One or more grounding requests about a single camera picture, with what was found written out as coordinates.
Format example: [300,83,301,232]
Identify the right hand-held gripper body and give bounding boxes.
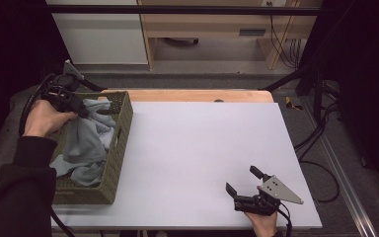
[233,175,305,217]

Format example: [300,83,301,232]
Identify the black floor cable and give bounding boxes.
[293,102,341,203]

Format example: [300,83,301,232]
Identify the yellow and black tool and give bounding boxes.
[284,96,304,112]

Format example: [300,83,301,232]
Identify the olive green plastic basket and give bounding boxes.
[50,91,134,205]

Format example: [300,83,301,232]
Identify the black curtain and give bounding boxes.
[0,0,74,159]
[299,0,379,201]

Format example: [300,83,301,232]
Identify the person's left hand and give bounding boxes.
[23,99,79,138]

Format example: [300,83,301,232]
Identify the light wooden desk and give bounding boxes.
[137,0,324,72]

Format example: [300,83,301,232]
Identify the person's right hand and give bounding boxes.
[244,210,279,237]

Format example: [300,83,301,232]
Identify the grey cloth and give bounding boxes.
[49,97,118,189]

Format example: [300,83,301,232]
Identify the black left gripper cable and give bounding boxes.
[18,72,58,137]

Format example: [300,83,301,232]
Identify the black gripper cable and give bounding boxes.
[18,72,58,137]
[275,200,294,237]

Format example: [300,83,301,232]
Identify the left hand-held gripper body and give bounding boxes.
[41,58,86,113]

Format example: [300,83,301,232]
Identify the metal floor rail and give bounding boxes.
[299,97,378,237]

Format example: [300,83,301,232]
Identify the black metal stand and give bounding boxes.
[259,58,330,123]

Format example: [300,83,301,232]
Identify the black hanging cables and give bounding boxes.
[265,1,302,70]

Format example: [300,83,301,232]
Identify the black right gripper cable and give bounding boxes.
[275,200,294,237]

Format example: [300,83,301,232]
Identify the white cabinet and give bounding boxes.
[44,0,150,66]

